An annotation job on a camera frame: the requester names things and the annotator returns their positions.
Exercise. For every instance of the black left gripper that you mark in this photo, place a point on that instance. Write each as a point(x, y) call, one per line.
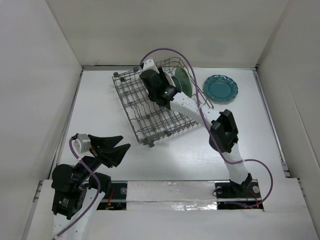
point(98, 145)

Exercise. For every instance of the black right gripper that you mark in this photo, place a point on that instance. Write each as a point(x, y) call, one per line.
point(162, 75)

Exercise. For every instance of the light green floral plate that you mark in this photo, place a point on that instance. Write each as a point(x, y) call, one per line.
point(182, 81)

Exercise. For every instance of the white green rimmed plate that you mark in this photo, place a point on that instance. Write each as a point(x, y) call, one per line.
point(169, 79)

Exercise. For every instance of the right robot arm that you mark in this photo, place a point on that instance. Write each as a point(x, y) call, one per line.
point(168, 92)

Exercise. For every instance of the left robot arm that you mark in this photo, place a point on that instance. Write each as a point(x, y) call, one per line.
point(80, 191)

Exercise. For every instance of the teal scalloped plate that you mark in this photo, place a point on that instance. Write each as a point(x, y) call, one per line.
point(220, 88)

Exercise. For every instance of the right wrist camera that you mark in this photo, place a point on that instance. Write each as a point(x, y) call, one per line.
point(149, 64)

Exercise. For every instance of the grey wire dish rack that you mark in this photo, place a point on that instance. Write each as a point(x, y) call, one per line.
point(148, 122)

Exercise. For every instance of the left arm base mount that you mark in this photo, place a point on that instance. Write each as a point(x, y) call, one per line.
point(116, 199)

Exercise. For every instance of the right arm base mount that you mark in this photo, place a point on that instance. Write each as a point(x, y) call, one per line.
point(225, 195)

